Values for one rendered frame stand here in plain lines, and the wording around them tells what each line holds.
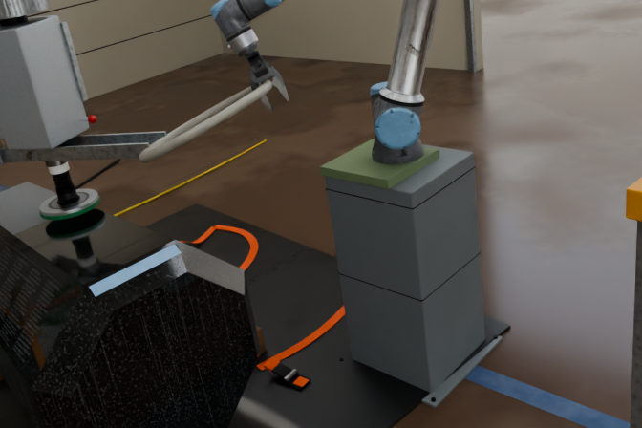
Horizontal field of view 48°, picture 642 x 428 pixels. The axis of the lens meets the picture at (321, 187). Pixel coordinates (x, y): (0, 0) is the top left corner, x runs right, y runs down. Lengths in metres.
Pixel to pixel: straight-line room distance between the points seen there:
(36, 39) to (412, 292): 1.55
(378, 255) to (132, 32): 6.36
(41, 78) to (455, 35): 5.00
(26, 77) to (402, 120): 1.24
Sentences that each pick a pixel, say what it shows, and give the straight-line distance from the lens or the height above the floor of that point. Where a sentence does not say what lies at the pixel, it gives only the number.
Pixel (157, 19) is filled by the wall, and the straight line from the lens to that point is 8.81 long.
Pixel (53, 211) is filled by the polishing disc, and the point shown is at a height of 0.88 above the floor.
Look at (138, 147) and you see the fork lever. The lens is 2.46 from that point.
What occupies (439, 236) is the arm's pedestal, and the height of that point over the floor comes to 0.62.
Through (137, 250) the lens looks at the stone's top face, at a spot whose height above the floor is 0.83.
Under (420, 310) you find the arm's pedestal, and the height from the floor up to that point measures 0.38.
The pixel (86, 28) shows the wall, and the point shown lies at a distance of 8.33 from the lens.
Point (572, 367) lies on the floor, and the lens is 3.01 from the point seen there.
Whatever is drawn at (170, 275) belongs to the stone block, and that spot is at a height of 0.76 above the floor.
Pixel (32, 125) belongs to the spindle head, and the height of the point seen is 1.22.
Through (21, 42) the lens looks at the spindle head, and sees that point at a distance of 2.56.
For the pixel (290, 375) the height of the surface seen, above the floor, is 0.04.
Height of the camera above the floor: 1.84
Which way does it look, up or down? 23 degrees down
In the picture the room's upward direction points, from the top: 9 degrees counter-clockwise
